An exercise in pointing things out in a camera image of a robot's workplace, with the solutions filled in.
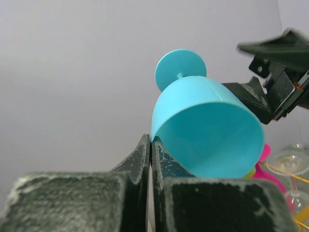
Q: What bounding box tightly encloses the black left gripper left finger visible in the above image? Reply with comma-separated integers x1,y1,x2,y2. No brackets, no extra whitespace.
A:
0,134,151,232

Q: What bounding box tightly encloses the pink plastic wine glass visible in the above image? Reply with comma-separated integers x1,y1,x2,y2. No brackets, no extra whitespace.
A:
252,143,294,211

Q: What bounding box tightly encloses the clear wine glass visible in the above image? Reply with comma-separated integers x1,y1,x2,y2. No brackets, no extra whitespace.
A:
266,144,309,215

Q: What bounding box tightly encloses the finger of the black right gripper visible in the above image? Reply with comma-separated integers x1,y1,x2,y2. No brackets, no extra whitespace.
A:
237,28,309,73
223,76,273,125

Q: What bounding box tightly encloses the blue plastic wine glass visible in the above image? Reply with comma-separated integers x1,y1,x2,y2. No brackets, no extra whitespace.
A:
151,49,265,178

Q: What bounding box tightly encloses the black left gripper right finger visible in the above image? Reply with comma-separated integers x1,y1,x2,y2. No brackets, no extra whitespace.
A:
152,141,298,232

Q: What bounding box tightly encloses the green plastic wine glass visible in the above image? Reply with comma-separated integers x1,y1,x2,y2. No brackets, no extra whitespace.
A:
243,167,256,178

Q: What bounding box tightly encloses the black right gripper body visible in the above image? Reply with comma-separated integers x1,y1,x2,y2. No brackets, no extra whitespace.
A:
248,56,309,121

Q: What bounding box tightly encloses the gold wire glass rack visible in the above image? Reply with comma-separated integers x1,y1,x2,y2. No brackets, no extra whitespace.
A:
260,156,309,232

